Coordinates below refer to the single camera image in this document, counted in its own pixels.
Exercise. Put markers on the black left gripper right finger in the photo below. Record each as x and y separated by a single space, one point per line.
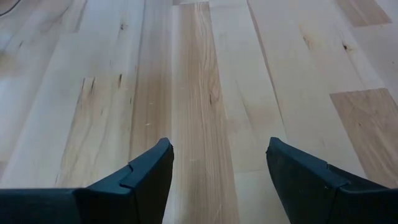
304 186

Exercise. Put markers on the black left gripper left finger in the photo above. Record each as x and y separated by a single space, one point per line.
140 186

